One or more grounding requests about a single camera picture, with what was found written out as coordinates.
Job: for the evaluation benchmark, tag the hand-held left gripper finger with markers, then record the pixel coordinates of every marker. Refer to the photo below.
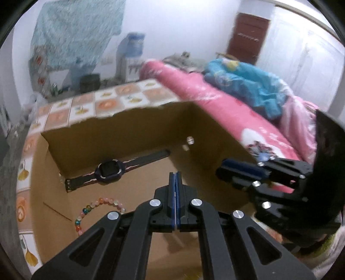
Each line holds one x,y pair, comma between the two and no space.
178,204
172,204

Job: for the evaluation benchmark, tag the pink floral blanket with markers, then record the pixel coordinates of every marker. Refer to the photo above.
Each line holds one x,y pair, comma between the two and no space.
215,107

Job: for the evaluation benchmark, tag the blue printed blanket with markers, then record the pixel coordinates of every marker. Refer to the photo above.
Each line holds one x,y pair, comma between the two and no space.
242,83

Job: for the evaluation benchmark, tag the ginkgo-leaf checked tablecloth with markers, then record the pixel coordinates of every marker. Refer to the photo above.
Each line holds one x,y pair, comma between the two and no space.
107,102

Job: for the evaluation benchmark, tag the grey blanket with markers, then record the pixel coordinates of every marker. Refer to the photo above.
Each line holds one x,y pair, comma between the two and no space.
186,63

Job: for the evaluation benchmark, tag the white wardrobe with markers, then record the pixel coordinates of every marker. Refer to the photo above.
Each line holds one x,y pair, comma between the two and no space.
296,59

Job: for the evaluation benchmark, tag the white wall socket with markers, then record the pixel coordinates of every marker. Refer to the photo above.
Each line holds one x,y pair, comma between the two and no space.
107,61

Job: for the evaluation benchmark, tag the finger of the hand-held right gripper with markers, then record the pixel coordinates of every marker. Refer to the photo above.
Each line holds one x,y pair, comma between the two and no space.
240,179
242,167

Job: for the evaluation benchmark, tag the black pot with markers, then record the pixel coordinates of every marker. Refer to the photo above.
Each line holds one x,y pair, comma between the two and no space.
90,83

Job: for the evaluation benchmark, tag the hanging checked floral cloth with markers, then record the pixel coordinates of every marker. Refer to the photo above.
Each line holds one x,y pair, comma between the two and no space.
40,72

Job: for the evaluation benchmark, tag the cardboard box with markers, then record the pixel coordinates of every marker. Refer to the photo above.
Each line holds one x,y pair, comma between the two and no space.
121,140

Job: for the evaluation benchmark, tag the white water dispenser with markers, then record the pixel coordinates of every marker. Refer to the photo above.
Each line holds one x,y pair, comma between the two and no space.
128,68

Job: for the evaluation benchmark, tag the teal patterned wall cloth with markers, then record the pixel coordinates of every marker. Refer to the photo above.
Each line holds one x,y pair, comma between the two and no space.
75,29

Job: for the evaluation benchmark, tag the dark purple smart watch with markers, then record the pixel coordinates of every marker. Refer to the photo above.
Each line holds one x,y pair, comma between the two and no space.
107,169

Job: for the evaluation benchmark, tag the brown wooden door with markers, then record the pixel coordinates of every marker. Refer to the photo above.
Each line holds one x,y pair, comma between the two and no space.
248,37

